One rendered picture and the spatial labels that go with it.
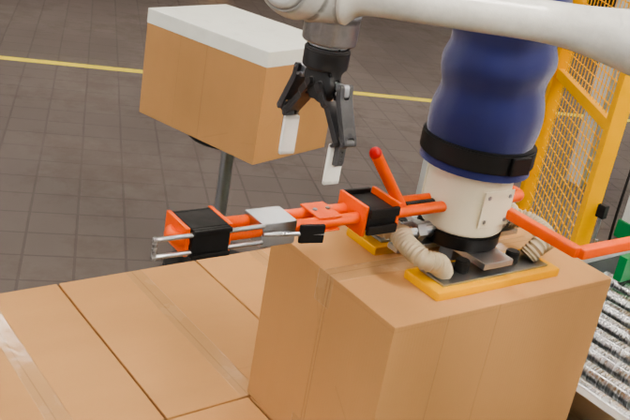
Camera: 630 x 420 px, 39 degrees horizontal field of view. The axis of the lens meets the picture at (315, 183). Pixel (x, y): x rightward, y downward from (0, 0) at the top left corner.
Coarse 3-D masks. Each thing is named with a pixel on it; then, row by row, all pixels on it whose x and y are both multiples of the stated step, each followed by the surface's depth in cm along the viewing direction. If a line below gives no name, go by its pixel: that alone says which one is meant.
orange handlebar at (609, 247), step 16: (304, 208) 156; (320, 208) 156; (336, 208) 160; (416, 208) 166; (432, 208) 168; (512, 208) 173; (240, 224) 148; (256, 224) 146; (336, 224) 155; (528, 224) 168; (176, 240) 138; (544, 240) 165; (560, 240) 162; (608, 240) 166; (624, 240) 167; (576, 256) 160; (592, 256) 161
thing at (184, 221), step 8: (200, 208) 145; (208, 208) 146; (168, 216) 142; (176, 216) 141; (184, 216) 142; (192, 216) 142; (200, 216) 142; (208, 216) 143; (216, 216) 144; (168, 224) 142; (176, 224) 140; (184, 224) 139; (192, 224) 139; (200, 224) 140; (208, 224) 140; (216, 224) 140; (224, 224) 141; (184, 232) 138; (176, 248) 141; (184, 248) 138; (184, 256) 139
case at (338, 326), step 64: (320, 256) 171; (384, 256) 176; (320, 320) 168; (384, 320) 152; (448, 320) 158; (512, 320) 169; (576, 320) 183; (256, 384) 190; (320, 384) 170; (384, 384) 155; (448, 384) 166; (512, 384) 178; (576, 384) 193
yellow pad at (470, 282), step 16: (512, 256) 176; (416, 272) 167; (464, 272) 169; (480, 272) 171; (496, 272) 172; (512, 272) 174; (528, 272) 176; (544, 272) 177; (432, 288) 162; (448, 288) 163; (464, 288) 165; (480, 288) 167; (496, 288) 170
